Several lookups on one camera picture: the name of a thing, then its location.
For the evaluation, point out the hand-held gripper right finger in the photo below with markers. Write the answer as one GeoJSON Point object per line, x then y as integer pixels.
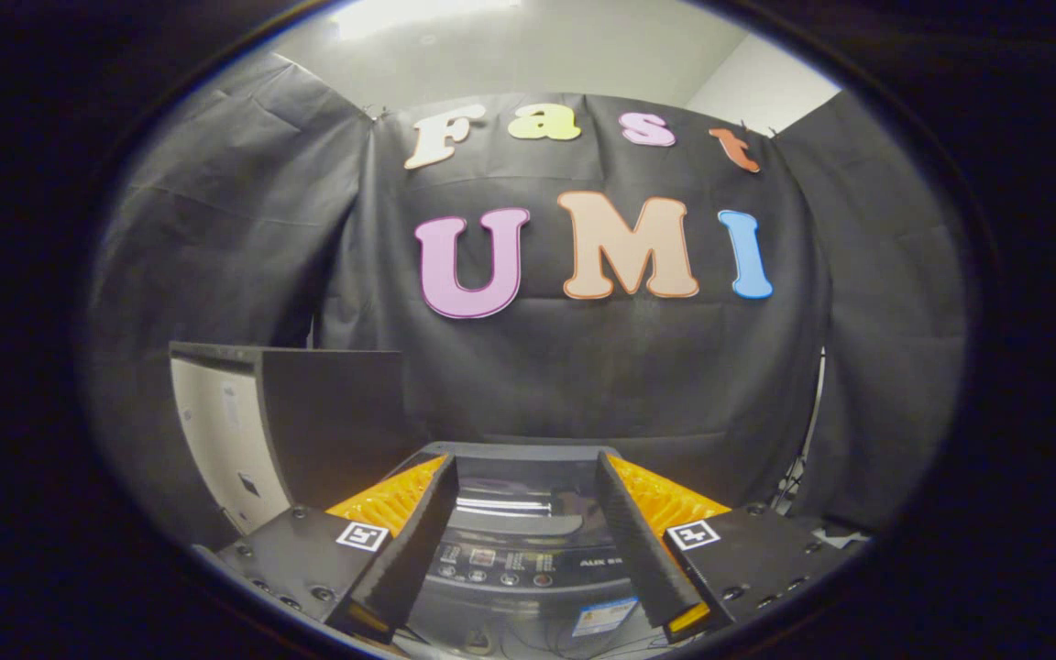
{"type": "Point", "coordinates": [643, 550]}

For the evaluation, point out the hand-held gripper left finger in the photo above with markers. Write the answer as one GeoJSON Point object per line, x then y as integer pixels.
{"type": "Point", "coordinates": [411, 550]}

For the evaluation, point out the grey washing machine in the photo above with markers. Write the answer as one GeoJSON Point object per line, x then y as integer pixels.
{"type": "Point", "coordinates": [528, 566]}

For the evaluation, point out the dark washing machine lid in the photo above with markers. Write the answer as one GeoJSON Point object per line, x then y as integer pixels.
{"type": "Point", "coordinates": [528, 490]}

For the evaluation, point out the black and beige cabinet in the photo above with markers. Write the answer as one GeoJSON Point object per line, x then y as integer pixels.
{"type": "Point", "coordinates": [335, 422]}

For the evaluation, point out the black light stand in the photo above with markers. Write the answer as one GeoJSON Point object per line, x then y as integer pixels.
{"type": "Point", "coordinates": [803, 458]}

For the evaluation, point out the black backdrop cloth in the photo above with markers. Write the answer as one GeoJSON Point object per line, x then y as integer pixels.
{"type": "Point", "coordinates": [583, 367]}

